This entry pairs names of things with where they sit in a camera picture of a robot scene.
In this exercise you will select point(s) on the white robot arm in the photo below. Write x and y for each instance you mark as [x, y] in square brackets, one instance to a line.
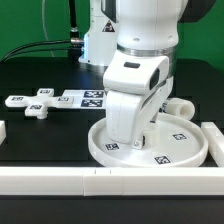
[134, 43]

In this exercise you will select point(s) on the white right fence rail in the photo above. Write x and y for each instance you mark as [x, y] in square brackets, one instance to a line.
[216, 142]

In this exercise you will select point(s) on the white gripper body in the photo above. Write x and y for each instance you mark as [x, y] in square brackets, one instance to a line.
[136, 88]

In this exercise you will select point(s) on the white fence rail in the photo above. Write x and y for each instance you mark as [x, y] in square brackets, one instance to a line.
[216, 142]
[111, 181]
[2, 131]

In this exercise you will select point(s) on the white cross-shaped table base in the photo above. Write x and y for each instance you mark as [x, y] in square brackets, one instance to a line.
[37, 106]

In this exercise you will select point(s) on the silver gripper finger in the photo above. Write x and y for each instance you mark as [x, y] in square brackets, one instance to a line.
[140, 141]

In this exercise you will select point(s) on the white left fence rail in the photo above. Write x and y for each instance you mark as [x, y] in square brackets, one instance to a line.
[2, 131]

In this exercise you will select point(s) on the white marker sheet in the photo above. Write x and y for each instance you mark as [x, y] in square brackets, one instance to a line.
[87, 99]

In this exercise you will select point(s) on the white front fence rail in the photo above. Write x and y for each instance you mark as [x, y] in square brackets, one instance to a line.
[111, 181]

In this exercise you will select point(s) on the white round table top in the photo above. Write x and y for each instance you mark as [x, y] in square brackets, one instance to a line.
[169, 142]

